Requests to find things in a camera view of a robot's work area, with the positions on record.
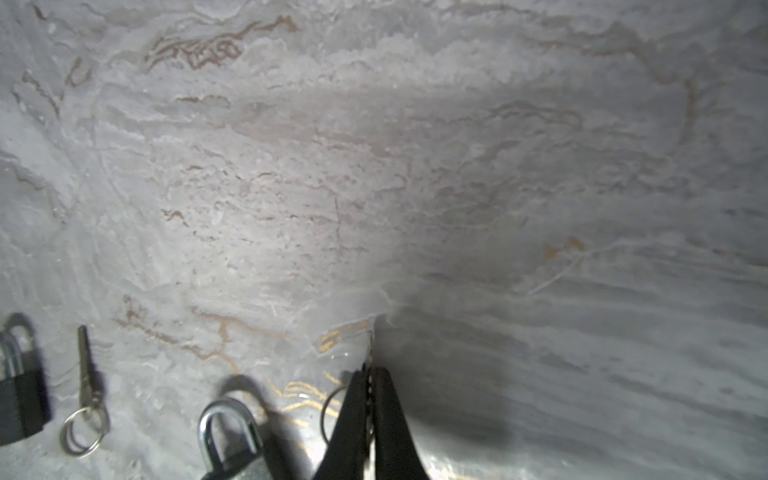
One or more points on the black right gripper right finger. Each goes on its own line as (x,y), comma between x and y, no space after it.
(396,457)

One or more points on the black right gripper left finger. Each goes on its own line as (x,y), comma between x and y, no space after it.
(348,448)

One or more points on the black padlock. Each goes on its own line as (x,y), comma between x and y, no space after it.
(23,411)
(229,442)

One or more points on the small silver key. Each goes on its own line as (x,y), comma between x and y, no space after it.
(91,403)

